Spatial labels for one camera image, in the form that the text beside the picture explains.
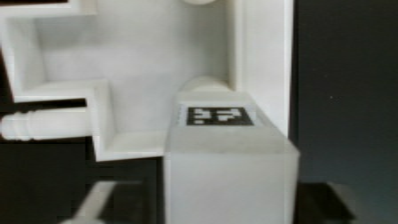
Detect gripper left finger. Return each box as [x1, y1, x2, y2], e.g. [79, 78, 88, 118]
[59, 180, 157, 224]

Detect white U-shaped boundary fence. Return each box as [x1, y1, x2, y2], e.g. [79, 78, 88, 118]
[237, 0, 296, 134]

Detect white chair seat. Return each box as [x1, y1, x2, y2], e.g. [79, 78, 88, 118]
[0, 0, 239, 161]

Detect white chair leg block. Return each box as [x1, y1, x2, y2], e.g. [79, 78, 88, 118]
[164, 77, 299, 224]

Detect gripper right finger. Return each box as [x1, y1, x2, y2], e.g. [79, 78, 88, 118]
[296, 183, 358, 224]

